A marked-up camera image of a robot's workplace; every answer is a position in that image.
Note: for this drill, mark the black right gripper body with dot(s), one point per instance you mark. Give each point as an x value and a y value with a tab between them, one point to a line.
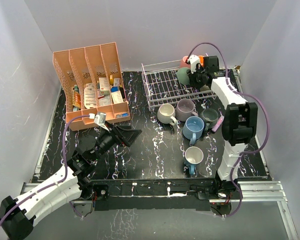
197	78

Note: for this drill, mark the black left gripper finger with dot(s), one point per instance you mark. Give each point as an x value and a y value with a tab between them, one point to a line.
129	137
128	128

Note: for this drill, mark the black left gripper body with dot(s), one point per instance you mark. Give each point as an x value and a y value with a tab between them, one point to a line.
118	139

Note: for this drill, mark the orange mug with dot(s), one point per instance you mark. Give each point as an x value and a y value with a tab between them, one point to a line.
201	58

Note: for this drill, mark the teal green cup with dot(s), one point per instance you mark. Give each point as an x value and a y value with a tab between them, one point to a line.
182	75

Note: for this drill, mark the pink mug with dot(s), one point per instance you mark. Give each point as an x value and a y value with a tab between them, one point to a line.
183	63

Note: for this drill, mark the olive grey small cup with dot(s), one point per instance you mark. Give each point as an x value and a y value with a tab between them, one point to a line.
205	88

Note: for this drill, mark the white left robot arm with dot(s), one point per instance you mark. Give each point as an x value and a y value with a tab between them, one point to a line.
19	215

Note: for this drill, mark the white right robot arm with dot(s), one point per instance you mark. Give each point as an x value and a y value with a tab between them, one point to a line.
240	118

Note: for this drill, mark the blue capped small bottle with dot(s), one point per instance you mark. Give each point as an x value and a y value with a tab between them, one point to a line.
122	115

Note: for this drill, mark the lavender wide mug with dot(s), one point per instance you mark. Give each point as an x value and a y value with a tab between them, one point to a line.
185	108

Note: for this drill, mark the dark grey-green mug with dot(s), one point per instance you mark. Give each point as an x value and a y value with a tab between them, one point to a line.
210	118

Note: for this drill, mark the blue round container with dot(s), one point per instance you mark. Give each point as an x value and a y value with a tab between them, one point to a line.
115	89

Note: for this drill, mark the cream speckled mug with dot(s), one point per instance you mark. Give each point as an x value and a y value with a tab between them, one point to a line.
166	114

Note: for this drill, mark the white red medicine box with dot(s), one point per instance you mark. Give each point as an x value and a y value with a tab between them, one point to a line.
104	84

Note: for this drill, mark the white blister pack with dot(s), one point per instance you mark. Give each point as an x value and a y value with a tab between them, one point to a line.
89	96

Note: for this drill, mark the light blue mug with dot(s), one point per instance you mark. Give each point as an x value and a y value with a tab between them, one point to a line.
193	129

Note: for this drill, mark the yellow small box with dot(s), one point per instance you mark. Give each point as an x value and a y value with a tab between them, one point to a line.
111	80

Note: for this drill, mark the orange medicine box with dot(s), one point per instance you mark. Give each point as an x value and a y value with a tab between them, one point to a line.
76	100

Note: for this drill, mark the peach plastic file organizer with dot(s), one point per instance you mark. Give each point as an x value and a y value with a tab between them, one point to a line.
80	66

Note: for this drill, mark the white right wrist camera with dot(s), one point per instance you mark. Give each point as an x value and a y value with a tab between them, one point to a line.
193	60

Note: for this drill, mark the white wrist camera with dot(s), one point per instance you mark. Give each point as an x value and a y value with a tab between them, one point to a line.
100	120
193	60

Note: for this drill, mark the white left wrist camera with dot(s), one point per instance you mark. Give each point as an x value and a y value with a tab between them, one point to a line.
100	120

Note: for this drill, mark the white wire dish rack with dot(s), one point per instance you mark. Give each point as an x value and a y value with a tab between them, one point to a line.
162	86

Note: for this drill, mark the white mug blue handle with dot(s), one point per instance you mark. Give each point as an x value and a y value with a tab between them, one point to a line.
193	156

